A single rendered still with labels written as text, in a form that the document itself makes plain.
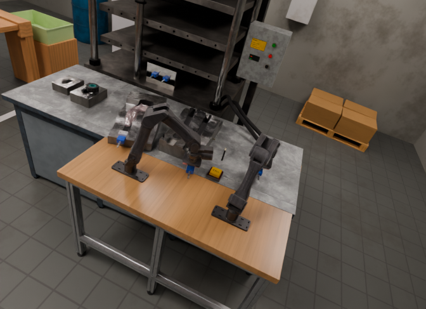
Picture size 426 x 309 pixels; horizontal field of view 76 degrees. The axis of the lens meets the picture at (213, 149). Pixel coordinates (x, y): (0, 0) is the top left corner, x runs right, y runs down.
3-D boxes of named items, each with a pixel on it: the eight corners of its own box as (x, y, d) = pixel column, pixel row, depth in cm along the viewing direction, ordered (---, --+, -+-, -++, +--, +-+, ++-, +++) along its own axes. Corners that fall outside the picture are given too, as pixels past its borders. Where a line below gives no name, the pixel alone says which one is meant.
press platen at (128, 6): (225, 52, 206) (227, 46, 203) (99, 9, 221) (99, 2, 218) (248, 33, 264) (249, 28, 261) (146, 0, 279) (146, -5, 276)
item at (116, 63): (218, 120, 227) (220, 113, 224) (83, 69, 245) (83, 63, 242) (242, 85, 294) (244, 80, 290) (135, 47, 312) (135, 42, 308)
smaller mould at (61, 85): (68, 95, 195) (66, 87, 191) (52, 89, 196) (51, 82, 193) (84, 87, 208) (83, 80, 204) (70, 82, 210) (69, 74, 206)
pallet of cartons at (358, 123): (364, 129, 445) (377, 108, 423) (369, 154, 384) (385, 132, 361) (299, 105, 463) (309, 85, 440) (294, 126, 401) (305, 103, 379)
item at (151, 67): (173, 91, 237) (176, 72, 227) (146, 80, 241) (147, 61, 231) (195, 73, 277) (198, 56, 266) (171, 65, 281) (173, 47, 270)
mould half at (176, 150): (196, 165, 166) (200, 148, 158) (158, 150, 169) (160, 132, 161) (221, 127, 205) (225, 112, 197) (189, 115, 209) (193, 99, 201)
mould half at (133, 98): (151, 151, 167) (152, 137, 160) (107, 143, 164) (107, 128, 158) (165, 110, 207) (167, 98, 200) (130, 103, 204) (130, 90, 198)
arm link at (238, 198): (232, 200, 139) (258, 144, 128) (244, 207, 137) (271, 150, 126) (228, 205, 134) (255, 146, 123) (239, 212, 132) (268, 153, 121)
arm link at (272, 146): (265, 141, 153) (260, 131, 124) (280, 148, 150) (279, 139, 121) (255, 160, 153) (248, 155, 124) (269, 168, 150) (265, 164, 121)
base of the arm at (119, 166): (118, 150, 150) (110, 157, 145) (150, 164, 147) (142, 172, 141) (118, 161, 155) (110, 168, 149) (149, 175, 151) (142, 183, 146)
